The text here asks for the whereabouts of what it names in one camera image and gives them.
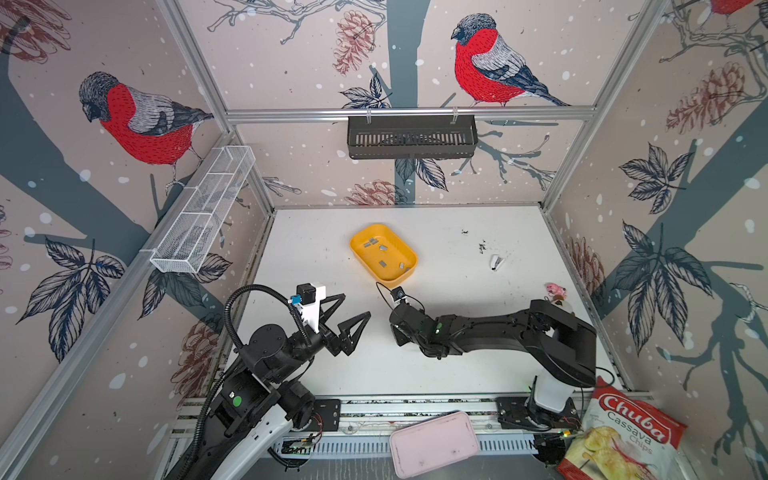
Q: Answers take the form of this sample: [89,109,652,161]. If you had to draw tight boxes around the white mesh wall shelf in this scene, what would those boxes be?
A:
[150,145,255,274]

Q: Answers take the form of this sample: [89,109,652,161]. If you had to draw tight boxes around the white mini stapler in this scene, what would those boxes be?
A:
[490,254,505,271]

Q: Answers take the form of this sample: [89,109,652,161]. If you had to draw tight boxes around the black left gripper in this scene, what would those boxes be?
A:
[270,291,369,385]

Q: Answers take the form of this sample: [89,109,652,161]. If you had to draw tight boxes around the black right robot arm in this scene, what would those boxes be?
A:
[389,299,597,433]

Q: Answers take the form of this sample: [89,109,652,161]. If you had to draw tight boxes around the black hanging wire basket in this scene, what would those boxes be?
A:
[347,115,478,160]

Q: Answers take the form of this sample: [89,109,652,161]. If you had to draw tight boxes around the pink plastic lid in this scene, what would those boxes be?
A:
[389,411,480,479]

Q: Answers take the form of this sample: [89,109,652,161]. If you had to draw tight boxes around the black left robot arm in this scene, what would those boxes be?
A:
[166,283,371,479]

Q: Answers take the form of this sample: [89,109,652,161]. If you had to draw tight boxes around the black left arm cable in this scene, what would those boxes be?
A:
[179,284,313,480]

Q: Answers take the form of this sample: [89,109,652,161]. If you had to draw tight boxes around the brown plush toy keychain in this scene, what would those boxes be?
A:
[545,282,568,308]

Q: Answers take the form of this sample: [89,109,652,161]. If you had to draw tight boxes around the yellow plastic tray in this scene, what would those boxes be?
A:
[349,224,418,288]

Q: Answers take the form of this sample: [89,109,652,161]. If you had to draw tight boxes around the red cassava chips bag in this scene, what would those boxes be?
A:
[557,378,687,480]

